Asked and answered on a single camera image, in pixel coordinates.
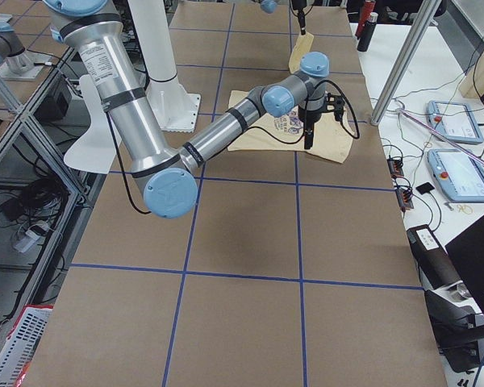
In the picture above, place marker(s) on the upper blue teach pendant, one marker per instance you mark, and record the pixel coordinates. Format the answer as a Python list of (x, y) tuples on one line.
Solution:
[(454, 121)]

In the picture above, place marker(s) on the red water bottle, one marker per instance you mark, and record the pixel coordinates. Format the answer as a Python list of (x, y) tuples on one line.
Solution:
[(365, 11)]

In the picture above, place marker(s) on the black box white label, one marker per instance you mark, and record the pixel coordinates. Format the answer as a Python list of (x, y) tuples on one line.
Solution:
[(431, 257)]

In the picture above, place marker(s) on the lower blue teach pendant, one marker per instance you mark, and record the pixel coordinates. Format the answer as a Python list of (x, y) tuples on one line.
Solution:
[(460, 178)]

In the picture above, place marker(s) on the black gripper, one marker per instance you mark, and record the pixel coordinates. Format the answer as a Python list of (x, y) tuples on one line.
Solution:
[(310, 117), (299, 6)]

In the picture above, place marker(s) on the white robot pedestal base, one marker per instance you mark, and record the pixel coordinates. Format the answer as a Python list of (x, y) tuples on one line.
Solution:
[(174, 108)]

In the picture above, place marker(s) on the white perforated basket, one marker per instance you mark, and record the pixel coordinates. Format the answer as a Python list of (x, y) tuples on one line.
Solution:
[(21, 343)]

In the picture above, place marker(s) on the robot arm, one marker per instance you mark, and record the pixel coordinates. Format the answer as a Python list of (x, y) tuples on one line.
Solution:
[(143, 112), (269, 6)]

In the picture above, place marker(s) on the white curved plastic chair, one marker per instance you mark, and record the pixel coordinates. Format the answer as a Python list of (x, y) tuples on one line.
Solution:
[(94, 151)]

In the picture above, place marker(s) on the orange terminal board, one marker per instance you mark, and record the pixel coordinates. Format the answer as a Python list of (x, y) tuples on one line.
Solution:
[(395, 167)]

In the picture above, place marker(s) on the cream long-sleeve graphic shirt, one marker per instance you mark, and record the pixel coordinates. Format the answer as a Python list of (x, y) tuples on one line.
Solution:
[(319, 128)]

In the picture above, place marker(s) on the small black square pad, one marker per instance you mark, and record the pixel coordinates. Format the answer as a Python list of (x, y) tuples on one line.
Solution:
[(425, 188)]

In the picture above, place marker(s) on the blue teach pendant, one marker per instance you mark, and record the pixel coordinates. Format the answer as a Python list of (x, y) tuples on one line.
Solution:
[(454, 121), (460, 178)]

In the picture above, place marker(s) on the black water bottle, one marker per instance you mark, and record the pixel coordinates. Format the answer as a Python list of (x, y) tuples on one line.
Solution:
[(367, 32)]

